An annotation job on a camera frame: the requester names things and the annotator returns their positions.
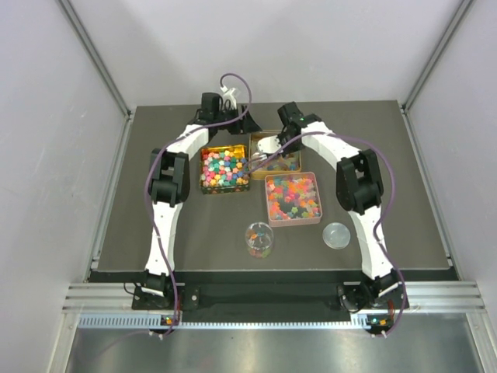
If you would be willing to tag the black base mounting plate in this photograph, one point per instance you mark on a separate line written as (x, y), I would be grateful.
(334, 296)

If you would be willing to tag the clear round jar lid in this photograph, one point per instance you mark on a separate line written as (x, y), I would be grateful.
(336, 235)

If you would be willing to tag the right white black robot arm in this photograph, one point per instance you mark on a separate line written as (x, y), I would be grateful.
(359, 190)

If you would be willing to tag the silver metal scoop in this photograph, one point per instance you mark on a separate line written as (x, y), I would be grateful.
(258, 157)

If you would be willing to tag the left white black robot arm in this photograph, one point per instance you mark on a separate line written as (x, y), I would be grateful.
(167, 184)

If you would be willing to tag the pink tin of bright gummies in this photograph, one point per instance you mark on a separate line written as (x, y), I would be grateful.
(292, 199)

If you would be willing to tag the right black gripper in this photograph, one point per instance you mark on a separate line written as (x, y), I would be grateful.
(285, 152)

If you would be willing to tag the aluminium front rail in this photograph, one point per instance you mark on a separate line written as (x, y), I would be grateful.
(108, 306)

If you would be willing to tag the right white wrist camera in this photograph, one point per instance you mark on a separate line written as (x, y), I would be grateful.
(268, 145)

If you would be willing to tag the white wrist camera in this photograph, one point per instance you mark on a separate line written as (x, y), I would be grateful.
(228, 98)
(268, 145)

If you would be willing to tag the clear plastic jar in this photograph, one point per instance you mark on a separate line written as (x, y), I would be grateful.
(259, 238)

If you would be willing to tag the gold tin of pastel gummies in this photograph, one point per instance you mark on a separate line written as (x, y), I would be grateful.
(287, 164)

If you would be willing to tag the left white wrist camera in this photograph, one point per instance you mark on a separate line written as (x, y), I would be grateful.
(228, 98)

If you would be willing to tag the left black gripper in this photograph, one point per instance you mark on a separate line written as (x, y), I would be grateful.
(241, 123)

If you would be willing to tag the gold tin of star candies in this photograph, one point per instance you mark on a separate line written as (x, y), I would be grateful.
(221, 169)

